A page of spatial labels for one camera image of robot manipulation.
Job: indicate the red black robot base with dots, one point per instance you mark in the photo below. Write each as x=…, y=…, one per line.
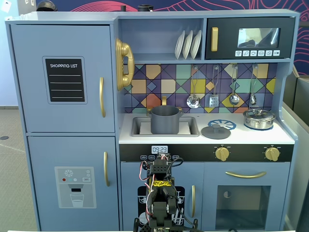
x=144, y=224

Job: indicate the black shopping list board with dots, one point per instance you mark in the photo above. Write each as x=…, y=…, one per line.
x=65, y=82

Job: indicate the gray pot lid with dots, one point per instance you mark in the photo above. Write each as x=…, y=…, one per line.
x=214, y=134

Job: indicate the black toy microwave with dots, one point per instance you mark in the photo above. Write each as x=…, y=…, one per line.
x=227, y=38

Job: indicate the steel skimmer spoon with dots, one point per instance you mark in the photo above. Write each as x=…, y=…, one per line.
x=193, y=101

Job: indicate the black helmet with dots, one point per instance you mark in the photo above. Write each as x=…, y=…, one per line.
x=46, y=6

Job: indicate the fridge door with dispenser decal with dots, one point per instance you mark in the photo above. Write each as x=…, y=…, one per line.
x=43, y=157

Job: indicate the fridge door with shopping list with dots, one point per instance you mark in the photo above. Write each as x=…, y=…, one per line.
x=29, y=72

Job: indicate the blue toy kitchen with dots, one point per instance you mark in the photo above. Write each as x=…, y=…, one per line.
x=154, y=36

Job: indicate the white toy plate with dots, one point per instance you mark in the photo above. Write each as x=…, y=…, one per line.
x=196, y=44
x=187, y=46
x=179, y=46

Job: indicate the gold toy telephone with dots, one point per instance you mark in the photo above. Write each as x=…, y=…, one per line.
x=124, y=62

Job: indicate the small black cylinder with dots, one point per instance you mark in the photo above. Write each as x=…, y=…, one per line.
x=123, y=8

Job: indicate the steel ladle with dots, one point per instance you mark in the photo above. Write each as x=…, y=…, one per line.
x=234, y=99

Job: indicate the gold stove knob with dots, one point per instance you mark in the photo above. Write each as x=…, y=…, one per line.
x=272, y=154
x=222, y=154

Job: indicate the small steel spoon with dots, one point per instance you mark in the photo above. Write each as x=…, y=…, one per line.
x=252, y=99

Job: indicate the steel cooking pot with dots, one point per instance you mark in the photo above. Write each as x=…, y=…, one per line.
x=259, y=123

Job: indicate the gray pot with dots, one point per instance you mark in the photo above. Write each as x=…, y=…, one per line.
x=165, y=123

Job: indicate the gold toy faucet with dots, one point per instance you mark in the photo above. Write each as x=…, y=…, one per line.
x=164, y=100

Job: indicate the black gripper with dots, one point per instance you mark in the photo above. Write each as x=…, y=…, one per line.
x=162, y=156

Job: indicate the small wrist camera board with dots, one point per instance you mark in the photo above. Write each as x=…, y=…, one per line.
x=163, y=155

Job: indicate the grey toy sink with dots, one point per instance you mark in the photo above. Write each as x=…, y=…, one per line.
x=190, y=128

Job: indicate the steel slotted spatula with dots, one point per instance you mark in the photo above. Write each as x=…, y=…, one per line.
x=214, y=101

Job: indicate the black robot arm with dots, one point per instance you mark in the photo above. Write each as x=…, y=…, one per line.
x=159, y=210

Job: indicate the blue oven door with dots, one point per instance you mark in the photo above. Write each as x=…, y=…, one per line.
x=277, y=174

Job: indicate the blue dishwasher door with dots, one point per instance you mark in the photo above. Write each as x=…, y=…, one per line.
x=130, y=174

